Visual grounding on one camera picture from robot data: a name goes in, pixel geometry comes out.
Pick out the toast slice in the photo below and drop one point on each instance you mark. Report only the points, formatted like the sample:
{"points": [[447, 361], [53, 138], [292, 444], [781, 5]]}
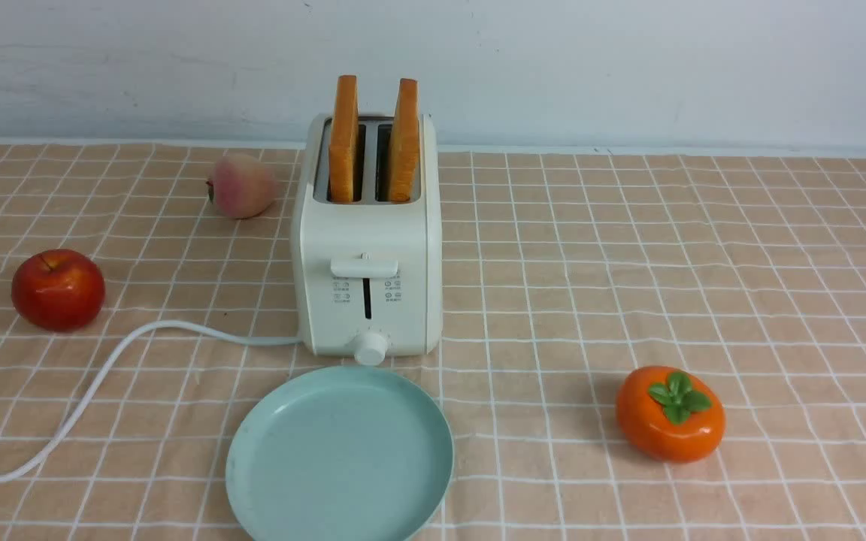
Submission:
{"points": [[342, 147], [404, 143]]}

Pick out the white two-slot toaster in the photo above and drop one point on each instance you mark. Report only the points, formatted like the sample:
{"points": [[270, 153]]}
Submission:
{"points": [[368, 275]]}

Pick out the light blue round plate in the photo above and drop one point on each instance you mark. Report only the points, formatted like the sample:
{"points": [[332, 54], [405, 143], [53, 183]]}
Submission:
{"points": [[340, 453]]}

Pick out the pink peach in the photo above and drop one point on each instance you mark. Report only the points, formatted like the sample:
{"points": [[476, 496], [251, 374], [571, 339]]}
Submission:
{"points": [[241, 187]]}

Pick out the orange persimmon with green leaves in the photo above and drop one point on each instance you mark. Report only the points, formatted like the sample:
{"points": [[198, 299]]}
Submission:
{"points": [[669, 414]]}

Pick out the orange checked tablecloth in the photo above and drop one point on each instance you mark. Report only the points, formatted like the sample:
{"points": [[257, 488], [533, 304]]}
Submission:
{"points": [[563, 273]]}

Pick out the red apple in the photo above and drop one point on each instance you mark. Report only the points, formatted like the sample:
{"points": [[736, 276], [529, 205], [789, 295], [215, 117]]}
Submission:
{"points": [[59, 290]]}

